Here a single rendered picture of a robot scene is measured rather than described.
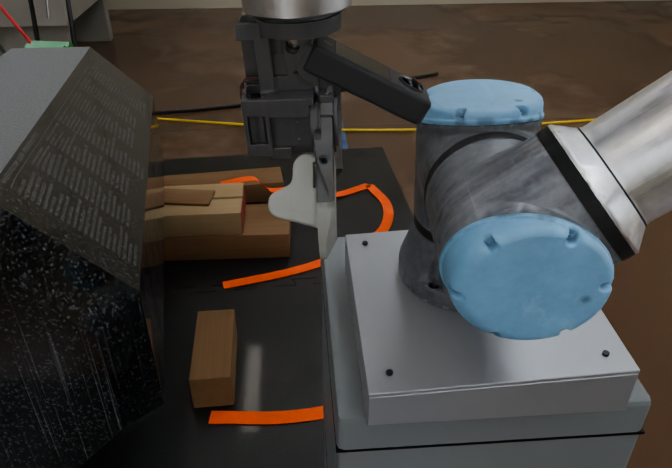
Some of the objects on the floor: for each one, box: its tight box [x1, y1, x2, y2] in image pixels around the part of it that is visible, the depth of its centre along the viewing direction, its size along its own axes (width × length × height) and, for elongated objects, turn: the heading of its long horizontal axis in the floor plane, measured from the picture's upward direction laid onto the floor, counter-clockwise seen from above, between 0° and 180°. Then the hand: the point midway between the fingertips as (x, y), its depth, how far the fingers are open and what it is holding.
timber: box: [189, 309, 238, 408], centre depth 189 cm, size 30×12×12 cm, turn 6°
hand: (336, 216), depth 60 cm, fingers open, 14 cm apart
